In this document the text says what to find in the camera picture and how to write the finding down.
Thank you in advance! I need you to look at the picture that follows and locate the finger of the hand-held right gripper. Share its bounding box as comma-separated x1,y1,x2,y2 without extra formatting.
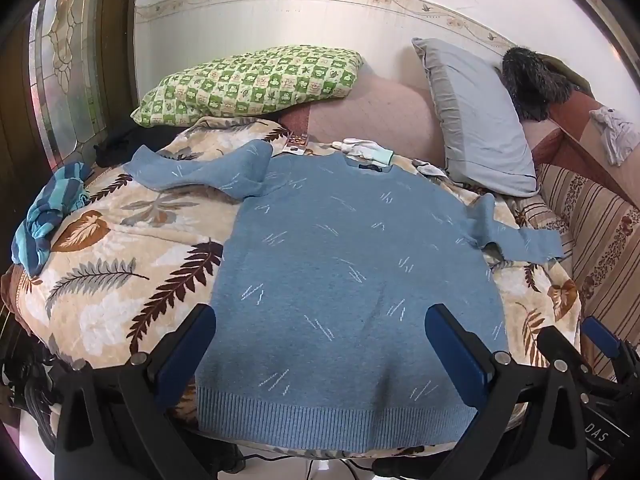
580,316,640,386
536,325,583,367

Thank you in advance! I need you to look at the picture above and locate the blue knit sweater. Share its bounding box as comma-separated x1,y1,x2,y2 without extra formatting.
122,141,563,453

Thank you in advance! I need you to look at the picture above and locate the stained glass door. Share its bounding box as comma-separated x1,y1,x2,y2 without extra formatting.
0,0,141,211

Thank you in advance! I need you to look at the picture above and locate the thin black cable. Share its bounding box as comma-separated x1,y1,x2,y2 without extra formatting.
240,452,381,480

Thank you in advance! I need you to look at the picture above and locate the green checked pillow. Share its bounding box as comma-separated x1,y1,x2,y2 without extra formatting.
131,45,365,128

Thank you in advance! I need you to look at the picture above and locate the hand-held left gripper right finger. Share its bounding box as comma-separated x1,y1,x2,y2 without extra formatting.
424,303,587,480

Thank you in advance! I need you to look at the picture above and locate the small white cloth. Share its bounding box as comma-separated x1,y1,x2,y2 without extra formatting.
412,160,448,178

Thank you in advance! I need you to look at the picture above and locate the reddish brown quilt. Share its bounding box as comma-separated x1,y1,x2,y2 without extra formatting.
520,57,640,211

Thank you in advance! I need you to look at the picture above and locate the white crumpled cloth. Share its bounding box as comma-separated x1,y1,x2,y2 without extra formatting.
589,106,640,167

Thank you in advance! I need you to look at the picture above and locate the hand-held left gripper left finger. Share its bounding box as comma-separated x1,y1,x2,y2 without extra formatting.
54,303,217,480

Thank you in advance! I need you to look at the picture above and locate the black cloth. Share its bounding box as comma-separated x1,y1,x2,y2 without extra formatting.
92,122,193,168

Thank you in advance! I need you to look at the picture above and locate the brown clothing tag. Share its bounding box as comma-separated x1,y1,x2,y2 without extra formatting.
282,130,310,155

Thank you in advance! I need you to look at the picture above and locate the brown striped bedding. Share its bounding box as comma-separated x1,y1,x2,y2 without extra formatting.
520,160,640,381

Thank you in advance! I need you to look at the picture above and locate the grey pillow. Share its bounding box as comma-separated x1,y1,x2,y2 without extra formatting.
411,37,540,198

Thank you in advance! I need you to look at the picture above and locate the leaf print blanket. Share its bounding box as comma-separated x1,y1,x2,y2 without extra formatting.
10,116,583,461

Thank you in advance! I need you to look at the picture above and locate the blue striped cloth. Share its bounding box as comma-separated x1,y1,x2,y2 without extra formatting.
11,161,96,277

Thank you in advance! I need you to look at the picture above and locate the black object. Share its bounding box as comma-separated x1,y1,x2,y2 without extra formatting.
0,305,66,456

